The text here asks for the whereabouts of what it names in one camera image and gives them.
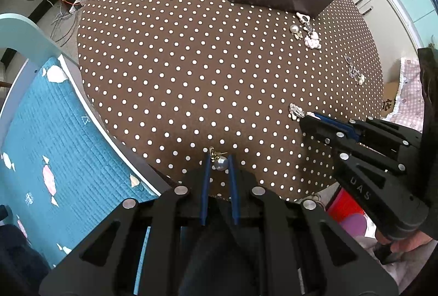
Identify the white power strip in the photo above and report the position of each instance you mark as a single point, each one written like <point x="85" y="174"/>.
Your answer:
<point x="75" y="5"/>

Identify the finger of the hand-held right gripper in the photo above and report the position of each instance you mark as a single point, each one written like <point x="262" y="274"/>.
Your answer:
<point x="328" y="137"/>
<point x="337" y="123"/>

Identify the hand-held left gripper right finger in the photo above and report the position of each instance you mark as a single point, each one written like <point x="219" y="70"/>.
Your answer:
<point x="233" y="187"/>

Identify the person's right hand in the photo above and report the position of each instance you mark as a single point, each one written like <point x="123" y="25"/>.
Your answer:
<point x="414" y="243"/>

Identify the dark clothing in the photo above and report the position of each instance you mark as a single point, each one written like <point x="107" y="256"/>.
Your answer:
<point x="17" y="258"/>

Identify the red plastic item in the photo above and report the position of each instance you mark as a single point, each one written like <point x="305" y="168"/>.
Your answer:
<point x="344" y="207"/>

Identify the purple plastic item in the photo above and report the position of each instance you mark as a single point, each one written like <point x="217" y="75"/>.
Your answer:
<point x="355" y="224"/>

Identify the brown polka-dot tablecloth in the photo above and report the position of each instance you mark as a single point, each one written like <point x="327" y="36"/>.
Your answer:
<point x="171" y="59"/>

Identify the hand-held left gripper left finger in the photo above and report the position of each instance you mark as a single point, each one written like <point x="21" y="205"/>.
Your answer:
<point x="205" y="187"/>

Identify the pink patterned blanket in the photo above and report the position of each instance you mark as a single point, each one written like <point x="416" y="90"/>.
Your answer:
<point x="409" y="94"/>

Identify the blue quilted mat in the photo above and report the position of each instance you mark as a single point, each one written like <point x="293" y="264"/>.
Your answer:
<point x="68" y="145"/>

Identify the teal arched bed frame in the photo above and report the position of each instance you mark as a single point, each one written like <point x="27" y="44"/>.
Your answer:
<point x="30" y="32"/>

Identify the white shell pendant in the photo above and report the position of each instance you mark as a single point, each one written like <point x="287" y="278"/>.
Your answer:
<point x="296" y="111"/>

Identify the cardboard box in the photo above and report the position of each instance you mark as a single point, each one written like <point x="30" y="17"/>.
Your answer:
<point x="390" y="94"/>

